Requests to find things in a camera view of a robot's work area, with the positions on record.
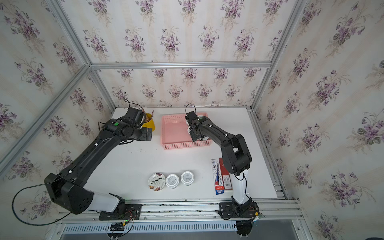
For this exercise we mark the Chobani yogurt cup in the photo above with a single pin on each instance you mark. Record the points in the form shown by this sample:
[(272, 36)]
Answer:
[(156, 182)]

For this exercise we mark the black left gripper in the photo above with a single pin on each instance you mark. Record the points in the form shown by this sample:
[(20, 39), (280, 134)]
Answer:
[(144, 134)]

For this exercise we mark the yellow metal pencil cup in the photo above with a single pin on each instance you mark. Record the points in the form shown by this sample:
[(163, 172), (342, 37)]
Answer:
[(150, 124)]

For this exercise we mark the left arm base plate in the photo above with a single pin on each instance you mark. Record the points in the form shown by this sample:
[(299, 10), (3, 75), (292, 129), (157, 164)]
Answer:
[(126, 212)]

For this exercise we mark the bundle of coloured pencils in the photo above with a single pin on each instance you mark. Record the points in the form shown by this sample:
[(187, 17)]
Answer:
[(149, 115)]

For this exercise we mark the small circuit board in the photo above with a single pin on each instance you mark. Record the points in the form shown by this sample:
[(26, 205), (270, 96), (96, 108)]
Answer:
[(117, 227)]

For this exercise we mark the red pencil box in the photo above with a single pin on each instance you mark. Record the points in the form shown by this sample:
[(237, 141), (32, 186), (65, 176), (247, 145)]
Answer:
[(225, 176)]

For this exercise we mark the pink plastic basket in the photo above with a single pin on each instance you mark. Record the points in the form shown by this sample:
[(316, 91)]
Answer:
[(175, 135)]

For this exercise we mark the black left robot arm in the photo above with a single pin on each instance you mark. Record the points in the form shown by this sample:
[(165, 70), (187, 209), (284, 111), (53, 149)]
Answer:
[(66, 188)]

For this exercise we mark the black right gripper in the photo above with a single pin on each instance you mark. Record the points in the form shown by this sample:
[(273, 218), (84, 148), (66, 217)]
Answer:
[(193, 136)]

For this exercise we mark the white ventilation grille strip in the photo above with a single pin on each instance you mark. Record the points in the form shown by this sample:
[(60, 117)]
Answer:
[(160, 227)]

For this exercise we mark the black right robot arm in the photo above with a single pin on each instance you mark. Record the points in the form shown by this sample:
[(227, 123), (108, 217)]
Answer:
[(235, 155)]

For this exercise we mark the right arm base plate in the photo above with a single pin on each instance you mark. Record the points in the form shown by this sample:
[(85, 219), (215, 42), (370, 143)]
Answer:
[(247, 210)]

